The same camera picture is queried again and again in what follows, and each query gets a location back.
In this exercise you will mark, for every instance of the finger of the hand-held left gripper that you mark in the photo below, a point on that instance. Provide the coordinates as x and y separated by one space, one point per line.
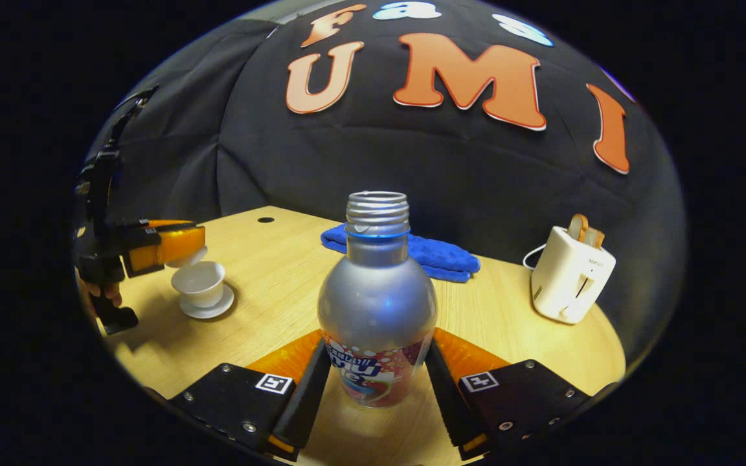
172 243

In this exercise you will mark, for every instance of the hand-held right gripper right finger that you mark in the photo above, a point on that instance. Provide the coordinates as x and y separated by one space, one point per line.
444 401

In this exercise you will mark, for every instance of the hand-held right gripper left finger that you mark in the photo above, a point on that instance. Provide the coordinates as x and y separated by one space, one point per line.
311 395

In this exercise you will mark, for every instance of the white teacup lid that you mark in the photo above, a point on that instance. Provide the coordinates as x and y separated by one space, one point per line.
188 260

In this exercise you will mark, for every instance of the white teacup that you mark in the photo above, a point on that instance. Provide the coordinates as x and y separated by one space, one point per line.
199 283

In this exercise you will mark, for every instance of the silver water bottle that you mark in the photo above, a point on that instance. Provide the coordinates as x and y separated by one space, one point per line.
376 304

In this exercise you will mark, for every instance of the white saucer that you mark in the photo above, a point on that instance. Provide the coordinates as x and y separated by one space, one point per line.
211 310

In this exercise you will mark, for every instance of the blue towel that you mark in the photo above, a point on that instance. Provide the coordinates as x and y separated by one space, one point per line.
441 255

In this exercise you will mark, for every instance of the white toaster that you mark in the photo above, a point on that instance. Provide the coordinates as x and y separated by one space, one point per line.
567 278

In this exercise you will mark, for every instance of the brown toast slice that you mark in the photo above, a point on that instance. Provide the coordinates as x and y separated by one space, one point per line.
595 238
578 226

